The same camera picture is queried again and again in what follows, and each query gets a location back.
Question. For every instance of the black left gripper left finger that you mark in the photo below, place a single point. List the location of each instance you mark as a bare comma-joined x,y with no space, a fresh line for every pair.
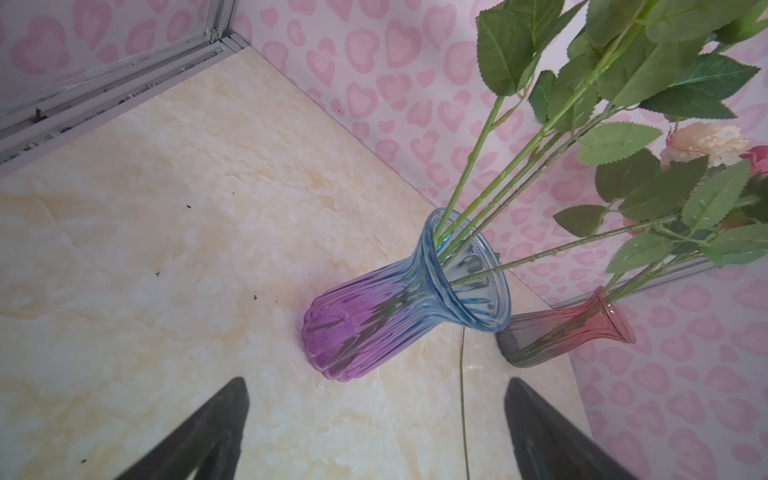
207,445

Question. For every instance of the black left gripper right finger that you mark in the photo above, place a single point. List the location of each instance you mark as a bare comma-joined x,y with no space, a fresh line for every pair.
548,446

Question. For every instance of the red grey glass vase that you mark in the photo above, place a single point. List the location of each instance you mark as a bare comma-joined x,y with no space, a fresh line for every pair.
533,338

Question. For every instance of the purple blue glass vase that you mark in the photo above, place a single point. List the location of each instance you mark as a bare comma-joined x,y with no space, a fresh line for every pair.
355,327

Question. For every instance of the magenta rose stem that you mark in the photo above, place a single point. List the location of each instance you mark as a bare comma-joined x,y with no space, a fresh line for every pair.
536,165

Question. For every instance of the pink bud rose stem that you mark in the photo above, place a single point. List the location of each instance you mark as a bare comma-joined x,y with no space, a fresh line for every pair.
668,216

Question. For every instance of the peach rose stem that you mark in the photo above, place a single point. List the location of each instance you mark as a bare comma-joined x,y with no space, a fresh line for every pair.
721,145

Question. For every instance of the dark pink rose stem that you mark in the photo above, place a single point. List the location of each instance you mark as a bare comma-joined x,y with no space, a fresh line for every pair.
758,158

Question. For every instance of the coral red rose stem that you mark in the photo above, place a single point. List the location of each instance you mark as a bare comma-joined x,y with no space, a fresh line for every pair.
668,57

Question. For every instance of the small white rose stem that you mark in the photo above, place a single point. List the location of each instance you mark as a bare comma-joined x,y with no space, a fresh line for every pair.
511,39

